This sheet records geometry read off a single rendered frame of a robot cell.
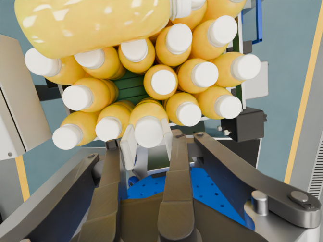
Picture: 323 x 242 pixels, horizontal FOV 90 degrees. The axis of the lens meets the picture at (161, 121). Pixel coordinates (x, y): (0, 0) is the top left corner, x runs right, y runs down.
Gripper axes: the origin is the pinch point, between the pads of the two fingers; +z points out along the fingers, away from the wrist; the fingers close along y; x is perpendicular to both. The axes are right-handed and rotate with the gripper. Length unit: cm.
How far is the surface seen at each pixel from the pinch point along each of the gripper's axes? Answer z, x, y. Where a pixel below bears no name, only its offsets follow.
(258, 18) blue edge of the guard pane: 22.1, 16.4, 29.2
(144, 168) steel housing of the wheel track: 24.5, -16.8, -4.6
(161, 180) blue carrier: 16.9, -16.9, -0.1
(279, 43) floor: 117, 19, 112
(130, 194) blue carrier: 13.9, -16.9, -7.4
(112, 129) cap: 8.0, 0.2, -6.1
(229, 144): 102, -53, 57
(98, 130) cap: 8.0, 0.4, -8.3
